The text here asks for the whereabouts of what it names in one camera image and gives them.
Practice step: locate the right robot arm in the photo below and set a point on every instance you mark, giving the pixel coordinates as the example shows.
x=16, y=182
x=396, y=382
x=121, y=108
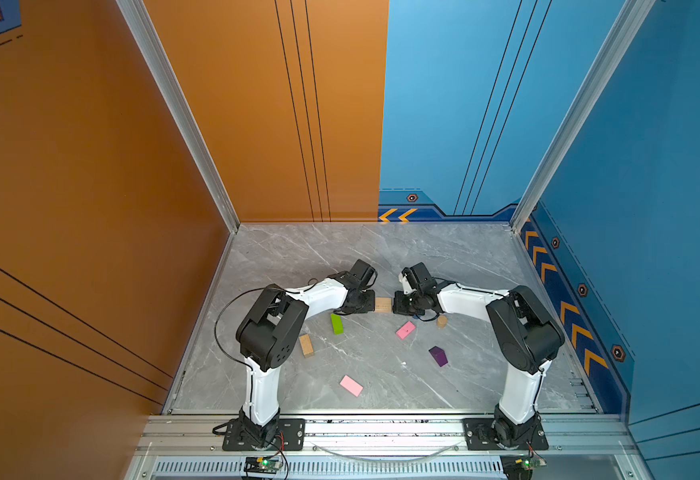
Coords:
x=527, y=334

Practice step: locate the aluminium corner post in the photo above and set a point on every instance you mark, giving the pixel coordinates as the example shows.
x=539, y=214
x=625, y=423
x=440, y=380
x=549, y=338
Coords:
x=142, y=29
x=618, y=40

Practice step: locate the aluminium front rail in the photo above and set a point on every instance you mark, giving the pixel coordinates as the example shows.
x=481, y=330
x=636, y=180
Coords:
x=386, y=445

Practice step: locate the engraved natural wood block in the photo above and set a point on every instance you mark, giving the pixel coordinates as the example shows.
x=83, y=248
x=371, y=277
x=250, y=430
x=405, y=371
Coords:
x=383, y=305

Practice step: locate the pink block near centre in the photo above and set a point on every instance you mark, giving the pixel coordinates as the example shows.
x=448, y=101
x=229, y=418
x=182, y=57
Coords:
x=405, y=330

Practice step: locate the long natural wood block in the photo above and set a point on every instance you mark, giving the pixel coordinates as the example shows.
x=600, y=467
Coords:
x=306, y=345

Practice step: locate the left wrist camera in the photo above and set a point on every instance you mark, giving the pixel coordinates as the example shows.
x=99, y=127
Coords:
x=359, y=273

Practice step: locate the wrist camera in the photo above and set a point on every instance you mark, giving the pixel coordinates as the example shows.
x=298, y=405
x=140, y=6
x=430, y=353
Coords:
x=359, y=273
x=417, y=279

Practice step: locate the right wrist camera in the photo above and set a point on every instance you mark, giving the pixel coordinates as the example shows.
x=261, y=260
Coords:
x=417, y=279

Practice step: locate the pink block near front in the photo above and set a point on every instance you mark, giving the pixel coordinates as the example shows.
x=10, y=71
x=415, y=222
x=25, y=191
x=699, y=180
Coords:
x=351, y=386

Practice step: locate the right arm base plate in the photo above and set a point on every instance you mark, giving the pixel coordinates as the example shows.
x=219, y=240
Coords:
x=501, y=434

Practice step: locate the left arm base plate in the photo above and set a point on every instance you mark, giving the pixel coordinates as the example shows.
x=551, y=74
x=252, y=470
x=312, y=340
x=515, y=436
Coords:
x=286, y=434

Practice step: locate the aluminium corner post left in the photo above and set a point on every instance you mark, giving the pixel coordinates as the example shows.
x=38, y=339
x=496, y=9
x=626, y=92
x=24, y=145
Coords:
x=142, y=29

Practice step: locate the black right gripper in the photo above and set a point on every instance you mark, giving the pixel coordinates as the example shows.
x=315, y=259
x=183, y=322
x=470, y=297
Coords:
x=398, y=307

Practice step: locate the left green circuit board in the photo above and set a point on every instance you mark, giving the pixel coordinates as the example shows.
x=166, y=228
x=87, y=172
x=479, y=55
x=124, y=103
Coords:
x=262, y=466

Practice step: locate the green circuit board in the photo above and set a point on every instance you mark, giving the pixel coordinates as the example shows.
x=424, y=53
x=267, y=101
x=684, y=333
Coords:
x=521, y=468
x=262, y=466

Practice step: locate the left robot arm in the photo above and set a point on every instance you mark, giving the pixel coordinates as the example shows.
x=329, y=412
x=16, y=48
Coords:
x=271, y=329

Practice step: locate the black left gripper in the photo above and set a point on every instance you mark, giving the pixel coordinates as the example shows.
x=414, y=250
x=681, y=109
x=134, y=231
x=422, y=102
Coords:
x=370, y=306

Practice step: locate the aluminium corner post right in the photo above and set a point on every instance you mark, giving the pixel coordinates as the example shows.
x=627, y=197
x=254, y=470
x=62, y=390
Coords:
x=618, y=40

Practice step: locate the pink block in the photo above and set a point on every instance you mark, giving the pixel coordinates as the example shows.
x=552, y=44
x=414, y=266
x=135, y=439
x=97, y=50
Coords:
x=351, y=386
x=405, y=330

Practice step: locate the right green circuit board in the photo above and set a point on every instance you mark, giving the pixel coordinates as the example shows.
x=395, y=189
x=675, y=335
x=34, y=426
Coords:
x=521, y=468

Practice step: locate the green wood block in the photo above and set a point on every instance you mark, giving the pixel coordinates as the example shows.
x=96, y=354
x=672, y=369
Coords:
x=337, y=324

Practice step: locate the purple house-shaped block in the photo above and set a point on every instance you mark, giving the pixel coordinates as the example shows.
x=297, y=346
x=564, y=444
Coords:
x=439, y=356

